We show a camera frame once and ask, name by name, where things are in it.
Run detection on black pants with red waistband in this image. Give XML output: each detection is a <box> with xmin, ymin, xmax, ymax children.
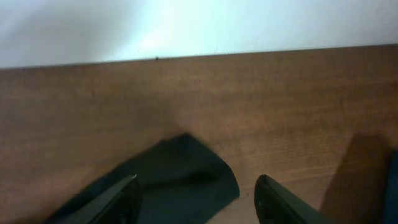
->
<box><xmin>46</xmin><ymin>134</ymin><xmax>239</xmax><ymax>224</ymax></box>

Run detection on blue denim jeans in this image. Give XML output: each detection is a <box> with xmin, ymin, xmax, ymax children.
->
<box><xmin>382</xmin><ymin>151</ymin><xmax>398</xmax><ymax>224</ymax></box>

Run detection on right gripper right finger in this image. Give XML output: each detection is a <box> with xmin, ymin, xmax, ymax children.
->
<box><xmin>254</xmin><ymin>175</ymin><xmax>331</xmax><ymax>224</ymax></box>

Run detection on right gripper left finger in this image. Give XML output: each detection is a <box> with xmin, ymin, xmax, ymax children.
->
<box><xmin>59</xmin><ymin>175</ymin><xmax>142</xmax><ymax>224</ymax></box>

